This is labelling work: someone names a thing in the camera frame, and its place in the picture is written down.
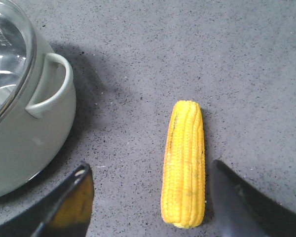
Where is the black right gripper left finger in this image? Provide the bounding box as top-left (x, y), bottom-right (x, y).
top-left (0, 162), bottom-right (94, 237)

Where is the yellow corn cob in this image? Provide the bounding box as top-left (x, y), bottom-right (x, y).
top-left (160, 100), bottom-right (206, 229)

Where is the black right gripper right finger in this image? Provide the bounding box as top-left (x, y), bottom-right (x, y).
top-left (210, 160), bottom-right (296, 237)

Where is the glass pot lid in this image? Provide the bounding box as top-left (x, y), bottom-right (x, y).
top-left (0, 0), bottom-right (37, 117)

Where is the pale green electric pot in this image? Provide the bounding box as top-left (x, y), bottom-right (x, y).
top-left (0, 31), bottom-right (76, 197)

